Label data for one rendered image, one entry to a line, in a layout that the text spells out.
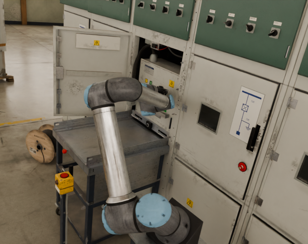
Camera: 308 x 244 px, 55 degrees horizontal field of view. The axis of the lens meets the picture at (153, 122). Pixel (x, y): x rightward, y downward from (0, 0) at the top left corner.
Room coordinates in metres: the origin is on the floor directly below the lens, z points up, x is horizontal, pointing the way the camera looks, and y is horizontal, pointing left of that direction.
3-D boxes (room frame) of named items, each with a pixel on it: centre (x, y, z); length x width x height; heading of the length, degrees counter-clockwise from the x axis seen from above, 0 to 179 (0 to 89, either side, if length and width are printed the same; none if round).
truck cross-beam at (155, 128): (2.30, 0.01, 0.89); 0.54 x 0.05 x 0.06; 41
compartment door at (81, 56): (2.43, 0.57, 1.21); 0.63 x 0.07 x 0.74; 111
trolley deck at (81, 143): (2.04, 0.31, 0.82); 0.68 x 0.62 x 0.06; 131
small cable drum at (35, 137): (2.90, 1.17, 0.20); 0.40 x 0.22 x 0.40; 70
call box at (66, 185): (1.40, 0.46, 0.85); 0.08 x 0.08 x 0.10; 41
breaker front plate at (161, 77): (2.29, 0.02, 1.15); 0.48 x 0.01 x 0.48; 41
